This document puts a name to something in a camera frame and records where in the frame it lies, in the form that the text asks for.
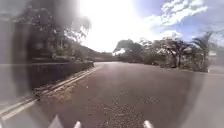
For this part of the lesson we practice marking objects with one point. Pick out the robot's own part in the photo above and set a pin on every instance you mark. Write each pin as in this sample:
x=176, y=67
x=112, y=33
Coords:
x=77, y=125
x=147, y=124

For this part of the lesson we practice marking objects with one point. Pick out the dark low roadside wall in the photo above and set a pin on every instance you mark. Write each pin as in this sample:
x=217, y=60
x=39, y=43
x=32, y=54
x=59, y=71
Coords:
x=56, y=71

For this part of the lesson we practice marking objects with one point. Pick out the row of roadside trees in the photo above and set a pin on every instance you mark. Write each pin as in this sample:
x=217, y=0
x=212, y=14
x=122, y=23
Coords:
x=166, y=51

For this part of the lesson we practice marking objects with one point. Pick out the large dark trees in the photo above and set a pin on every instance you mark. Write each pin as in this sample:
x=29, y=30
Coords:
x=50, y=33

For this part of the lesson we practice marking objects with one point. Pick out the grey asphalt road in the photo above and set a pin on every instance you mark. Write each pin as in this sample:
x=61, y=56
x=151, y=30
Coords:
x=133, y=93

